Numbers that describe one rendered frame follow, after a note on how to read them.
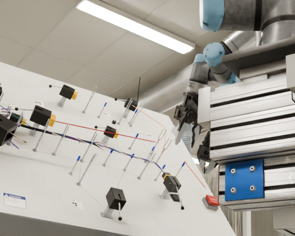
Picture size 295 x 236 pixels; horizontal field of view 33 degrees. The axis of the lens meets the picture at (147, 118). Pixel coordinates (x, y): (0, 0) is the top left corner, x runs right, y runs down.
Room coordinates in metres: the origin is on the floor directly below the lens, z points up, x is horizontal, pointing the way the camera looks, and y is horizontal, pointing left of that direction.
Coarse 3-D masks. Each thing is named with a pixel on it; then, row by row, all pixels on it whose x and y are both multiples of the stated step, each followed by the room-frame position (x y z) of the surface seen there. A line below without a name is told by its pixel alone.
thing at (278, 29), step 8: (280, 16) 0.96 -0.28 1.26; (288, 16) 0.95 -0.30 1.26; (264, 24) 1.00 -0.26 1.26; (272, 24) 0.97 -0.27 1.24; (280, 24) 0.96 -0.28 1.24; (288, 24) 0.95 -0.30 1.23; (264, 32) 1.00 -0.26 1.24; (272, 32) 0.97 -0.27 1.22; (280, 32) 0.95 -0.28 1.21; (288, 32) 0.95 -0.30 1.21; (264, 40) 0.98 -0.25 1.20; (272, 40) 0.96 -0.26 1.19
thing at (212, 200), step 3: (207, 195) 2.08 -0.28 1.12; (210, 195) 2.09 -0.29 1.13; (207, 198) 2.08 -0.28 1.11; (210, 198) 2.08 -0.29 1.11; (213, 198) 2.09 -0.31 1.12; (216, 198) 2.10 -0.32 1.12; (210, 201) 2.06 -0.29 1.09; (213, 201) 2.07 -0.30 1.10; (216, 201) 2.08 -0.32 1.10; (210, 204) 2.08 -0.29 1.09; (213, 204) 2.07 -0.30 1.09; (216, 204) 2.08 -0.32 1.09; (219, 204) 2.08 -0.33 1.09
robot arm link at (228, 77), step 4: (208, 72) 1.69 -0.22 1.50; (212, 72) 1.65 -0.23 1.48; (228, 72) 1.63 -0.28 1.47; (208, 76) 1.70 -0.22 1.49; (212, 76) 1.69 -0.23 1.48; (216, 76) 1.66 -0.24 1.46; (220, 76) 1.64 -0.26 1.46; (224, 76) 1.64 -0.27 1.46; (228, 76) 1.65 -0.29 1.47; (232, 76) 1.65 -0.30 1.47; (236, 76) 1.66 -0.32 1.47; (212, 80) 1.71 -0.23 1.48; (216, 80) 1.70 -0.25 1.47; (220, 80) 1.68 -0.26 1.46; (224, 80) 1.67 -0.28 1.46; (228, 80) 1.67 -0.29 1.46; (232, 80) 1.66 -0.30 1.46; (236, 80) 1.67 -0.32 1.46
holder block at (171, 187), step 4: (168, 176) 1.92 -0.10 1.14; (172, 176) 1.93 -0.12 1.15; (164, 180) 1.93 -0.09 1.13; (168, 180) 1.92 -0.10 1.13; (172, 180) 1.91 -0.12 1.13; (176, 180) 1.92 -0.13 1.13; (164, 184) 1.94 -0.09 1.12; (168, 184) 1.92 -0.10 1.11; (172, 184) 1.90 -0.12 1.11; (176, 184) 1.90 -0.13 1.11; (180, 184) 1.92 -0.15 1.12; (168, 188) 1.92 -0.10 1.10; (172, 188) 1.91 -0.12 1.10; (176, 188) 1.92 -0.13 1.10; (176, 192) 1.94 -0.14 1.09
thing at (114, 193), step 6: (108, 192) 1.68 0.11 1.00; (114, 192) 1.66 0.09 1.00; (120, 192) 1.67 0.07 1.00; (108, 198) 1.68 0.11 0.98; (114, 198) 1.64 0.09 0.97; (120, 198) 1.66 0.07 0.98; (108, 204) 1.67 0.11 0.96; (114, 204) 1.66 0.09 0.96; (120, 204) 1.66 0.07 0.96; (108, 210) 1.70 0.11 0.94; (120, 210) 1.69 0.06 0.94; (102, 216) 1.71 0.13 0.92; (108, 216) 1.72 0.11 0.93; (120, 216) 1.64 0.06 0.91
